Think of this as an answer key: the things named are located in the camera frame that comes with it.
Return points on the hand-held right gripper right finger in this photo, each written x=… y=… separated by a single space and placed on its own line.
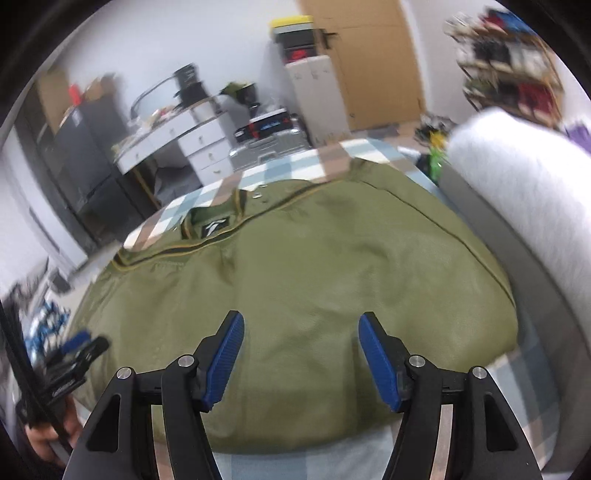
x=376 y=355

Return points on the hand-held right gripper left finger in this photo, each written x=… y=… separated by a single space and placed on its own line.
x=226 y=355

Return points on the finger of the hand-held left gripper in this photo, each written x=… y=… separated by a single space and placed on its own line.
x=90 y=348

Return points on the olive and yellow jacket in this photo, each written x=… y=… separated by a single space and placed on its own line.
x=300 y=267

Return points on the person's left hand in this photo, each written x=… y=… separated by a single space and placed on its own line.
x=46 y=441

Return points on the blue plaid cloth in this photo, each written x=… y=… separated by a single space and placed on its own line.
x=41 y=323

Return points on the checkered blanket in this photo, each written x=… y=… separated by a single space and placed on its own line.
x=517 y=383

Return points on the dark grey refrigerator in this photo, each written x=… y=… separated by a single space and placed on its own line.
x=87 y=170

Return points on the grey bag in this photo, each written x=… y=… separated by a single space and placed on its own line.
x=175 y=177

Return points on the yellow green plastic toy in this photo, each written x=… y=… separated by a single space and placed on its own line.
x=436 y=157

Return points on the silver suitcase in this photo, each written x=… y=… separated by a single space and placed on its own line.
x=268 y=150

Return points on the white desk with drawers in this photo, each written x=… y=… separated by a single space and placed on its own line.
x=203 y=138

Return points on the white fluffy blanket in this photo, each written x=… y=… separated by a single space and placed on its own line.
x=517 y=184

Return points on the pile of desk clutter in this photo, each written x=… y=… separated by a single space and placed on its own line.
x=147 y=122

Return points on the black and red box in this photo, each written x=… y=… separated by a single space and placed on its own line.
x=268 y=124

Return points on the open cardboard box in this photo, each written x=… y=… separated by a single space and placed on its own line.
x=87 y=92

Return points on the green and black bag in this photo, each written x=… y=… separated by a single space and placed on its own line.
x=238 y=94

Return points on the white cabinet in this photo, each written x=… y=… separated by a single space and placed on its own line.
x=314 y=101

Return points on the wooden door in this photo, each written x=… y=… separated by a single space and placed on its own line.
x=369 y=69

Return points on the purple cloth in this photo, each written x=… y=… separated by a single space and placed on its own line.
x=581 y=134

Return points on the wooden shoe rack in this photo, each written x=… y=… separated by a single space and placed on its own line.
x=512 y=69

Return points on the stacked shoe boxes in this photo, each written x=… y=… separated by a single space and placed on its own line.
x=295 y=41

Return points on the curved metal frame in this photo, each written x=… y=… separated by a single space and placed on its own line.
x=147 y=92

